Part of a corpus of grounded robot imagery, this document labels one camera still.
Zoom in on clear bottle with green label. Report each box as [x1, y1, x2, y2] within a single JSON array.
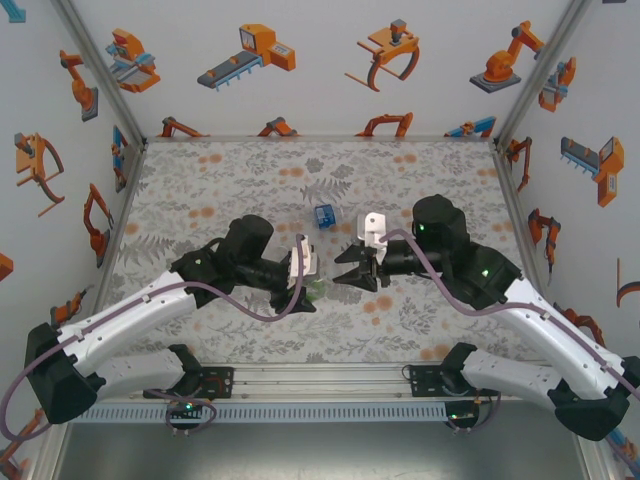
[[299, 277, 327, 304]]

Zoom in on clear bottle with blue label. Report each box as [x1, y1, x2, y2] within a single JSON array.
[[312, 202, 338, 232]]

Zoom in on floral printed tablecloth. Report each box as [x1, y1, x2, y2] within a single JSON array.
[[92, 139, 554, 365]]

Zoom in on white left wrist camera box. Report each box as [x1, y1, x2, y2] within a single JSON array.
[[289, 242, 322, 279]]

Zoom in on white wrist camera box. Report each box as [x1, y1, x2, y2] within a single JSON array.
[[289, 242, 322, 279], [355, 212, 389, 264]]

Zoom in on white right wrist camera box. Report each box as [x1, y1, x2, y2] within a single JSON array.
[[355, 212, 389, 264]]

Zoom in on aluminium frame rail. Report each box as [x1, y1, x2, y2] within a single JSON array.
[[492, 142, 556, 321], [79, 139, 150, 351], [143, 133, 498, 145]]

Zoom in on aluminium extrusion mounting rail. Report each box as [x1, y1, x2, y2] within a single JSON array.
[[94, 361, 519, 403]]

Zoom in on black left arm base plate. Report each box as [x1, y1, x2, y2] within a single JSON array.
[[198, 366, 236, 400]]

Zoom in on slotted grey cable duct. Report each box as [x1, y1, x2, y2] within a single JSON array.
[[79, 402, 449, 425]]

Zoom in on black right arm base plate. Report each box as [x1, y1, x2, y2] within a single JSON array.
[[402, 363, 449, 400]]

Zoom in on thin base cable loop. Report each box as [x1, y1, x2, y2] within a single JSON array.
[[446, 392, 503, 434], [164, 397, 220, 436]]

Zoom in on aluminium frame post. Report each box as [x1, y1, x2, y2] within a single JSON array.
[[48, 0, 150, 146], [492, 0, 596, 149]]

